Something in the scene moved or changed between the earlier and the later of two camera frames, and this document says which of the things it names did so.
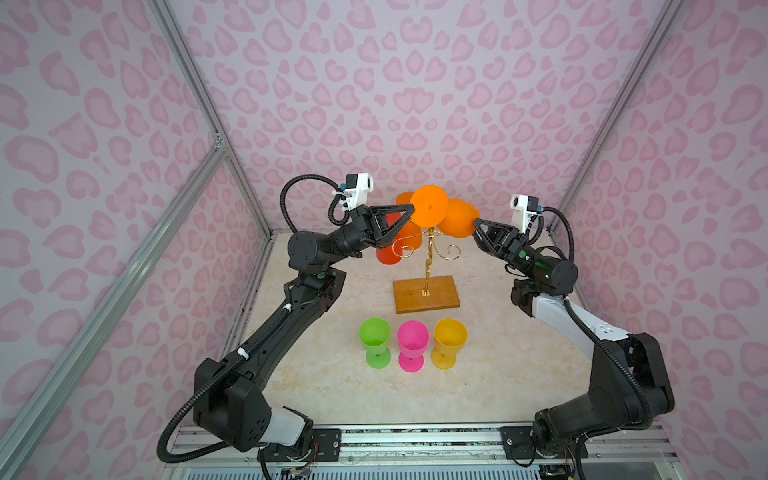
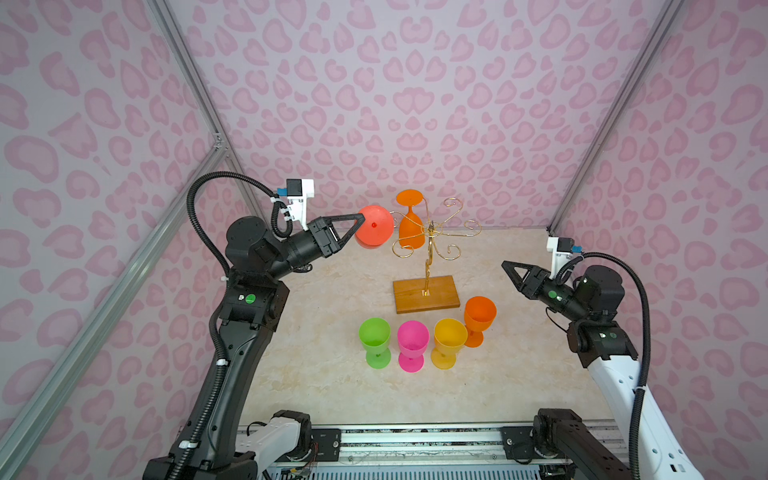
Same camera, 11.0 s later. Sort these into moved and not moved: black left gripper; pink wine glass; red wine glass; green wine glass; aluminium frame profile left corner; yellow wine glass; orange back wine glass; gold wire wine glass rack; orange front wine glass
Moved: red wine glass; black left gripper; orange front wine glass
Not moved: green wine glass; pink wine glass; yellow wine glass; gold wire wine glass rack; aluminium frame profile left corner; orange back wine glass
